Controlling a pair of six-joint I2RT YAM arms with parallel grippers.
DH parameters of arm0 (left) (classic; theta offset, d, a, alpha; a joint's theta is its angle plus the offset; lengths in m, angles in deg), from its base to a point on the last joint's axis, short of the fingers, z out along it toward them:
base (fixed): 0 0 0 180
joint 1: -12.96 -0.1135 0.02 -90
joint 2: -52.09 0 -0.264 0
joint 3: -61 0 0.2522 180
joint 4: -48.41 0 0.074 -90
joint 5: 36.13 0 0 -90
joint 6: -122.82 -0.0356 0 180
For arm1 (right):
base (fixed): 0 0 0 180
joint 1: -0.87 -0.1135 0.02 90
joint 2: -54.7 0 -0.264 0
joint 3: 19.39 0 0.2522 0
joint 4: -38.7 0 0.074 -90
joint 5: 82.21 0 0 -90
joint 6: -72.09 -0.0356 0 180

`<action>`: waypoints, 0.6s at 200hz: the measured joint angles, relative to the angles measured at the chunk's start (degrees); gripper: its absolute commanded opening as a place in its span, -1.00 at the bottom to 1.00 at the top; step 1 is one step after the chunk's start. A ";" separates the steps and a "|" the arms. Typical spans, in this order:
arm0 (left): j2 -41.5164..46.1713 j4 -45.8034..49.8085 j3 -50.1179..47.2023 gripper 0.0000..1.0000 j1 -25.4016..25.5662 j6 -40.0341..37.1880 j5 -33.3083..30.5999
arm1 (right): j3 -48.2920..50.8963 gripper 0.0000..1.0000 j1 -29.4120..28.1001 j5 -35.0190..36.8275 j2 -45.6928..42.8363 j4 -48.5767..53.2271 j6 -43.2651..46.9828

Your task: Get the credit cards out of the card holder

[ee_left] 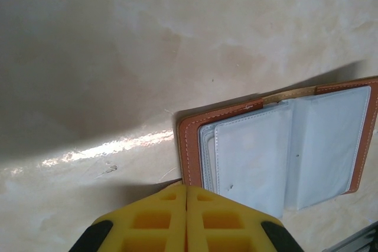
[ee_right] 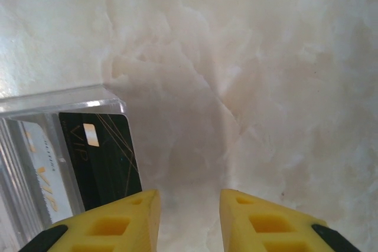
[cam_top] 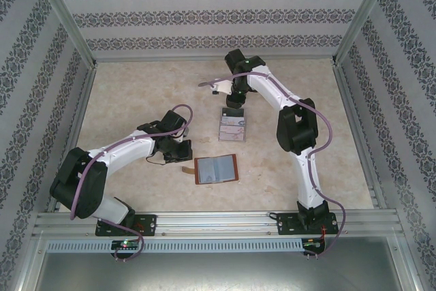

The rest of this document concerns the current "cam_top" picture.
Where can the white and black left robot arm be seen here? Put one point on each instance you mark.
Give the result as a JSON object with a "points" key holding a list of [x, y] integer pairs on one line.
{"points": [[129, 149]]}

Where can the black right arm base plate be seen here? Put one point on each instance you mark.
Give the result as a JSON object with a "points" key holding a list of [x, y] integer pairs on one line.
{"points": [[286, 224]]}

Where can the aluminium frame post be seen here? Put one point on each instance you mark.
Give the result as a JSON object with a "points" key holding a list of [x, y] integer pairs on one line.
{"points": [[66, 15], [361, 15], [407, 263], [29, 263]]}

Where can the brown leather card holder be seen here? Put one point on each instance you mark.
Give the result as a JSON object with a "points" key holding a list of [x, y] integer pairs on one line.
{"points": [[221, 168]]}

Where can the small circuit board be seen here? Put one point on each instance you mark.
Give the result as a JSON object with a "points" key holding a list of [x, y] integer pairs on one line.
{"points": [[311, 241]]}

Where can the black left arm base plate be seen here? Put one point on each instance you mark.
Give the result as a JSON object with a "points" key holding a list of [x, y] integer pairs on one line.
{"points": [[148, 224]]}

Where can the clear acrylic card stand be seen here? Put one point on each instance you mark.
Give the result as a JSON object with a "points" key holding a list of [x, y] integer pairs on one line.
{"points": [[245, 124]]}

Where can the dark grey card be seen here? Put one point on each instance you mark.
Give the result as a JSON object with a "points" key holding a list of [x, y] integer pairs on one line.
{"points": [[232, 112]]}

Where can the aluminium mounting rail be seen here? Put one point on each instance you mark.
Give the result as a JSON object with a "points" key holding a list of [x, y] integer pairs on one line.
{"points": [[211, 224]]}

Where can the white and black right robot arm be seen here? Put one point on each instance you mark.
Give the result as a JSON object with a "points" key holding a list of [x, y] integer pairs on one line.
{"points": [[272, 90]]}

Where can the aluminium side rail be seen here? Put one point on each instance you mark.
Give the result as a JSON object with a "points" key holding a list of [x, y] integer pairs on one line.
{"points": [[73, 134], [358, 134]]}

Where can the circuit board green light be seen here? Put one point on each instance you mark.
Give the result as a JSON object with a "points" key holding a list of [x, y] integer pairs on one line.
{"points": [[126, 244]]}

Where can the metal sheet panel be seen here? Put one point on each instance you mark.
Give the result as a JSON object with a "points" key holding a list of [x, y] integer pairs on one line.
{"points": [[218, 274]]}

